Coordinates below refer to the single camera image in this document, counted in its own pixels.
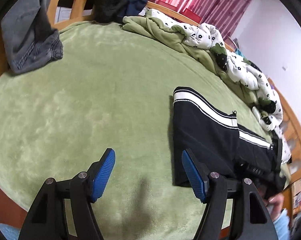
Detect green plush bed sheet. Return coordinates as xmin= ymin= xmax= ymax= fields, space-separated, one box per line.
xmin=0 ymin=22 xmax=271 ymax=239

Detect white floral strawberry duvet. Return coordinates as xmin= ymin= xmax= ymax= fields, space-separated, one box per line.
xmin=121 ymin=8 xmax=291 ymax=164

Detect red chair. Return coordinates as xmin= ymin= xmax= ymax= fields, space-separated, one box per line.
xmin=156 ymin=1 xmax=201 ymax=24

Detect navy blue garment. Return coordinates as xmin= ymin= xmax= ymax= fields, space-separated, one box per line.
xmin=118 ymin=0 xmax=148 ymax=20

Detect wooden bed frame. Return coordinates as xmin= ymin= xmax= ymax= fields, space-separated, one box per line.
xmin=0 ymin=0 xmax=301 ymax=230

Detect grey jeans on footboard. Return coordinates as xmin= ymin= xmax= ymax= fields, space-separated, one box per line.
xmin=1 ymin=0 xmax=63 ymax=75

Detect black sweatpants with white stripe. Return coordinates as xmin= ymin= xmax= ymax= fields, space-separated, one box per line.
xmin=172 ymin=86 xmax=286 ymax=193

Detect person's right hand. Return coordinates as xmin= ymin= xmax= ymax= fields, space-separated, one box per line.
xmin=257 ymin=185 xmax=284 ymax=222

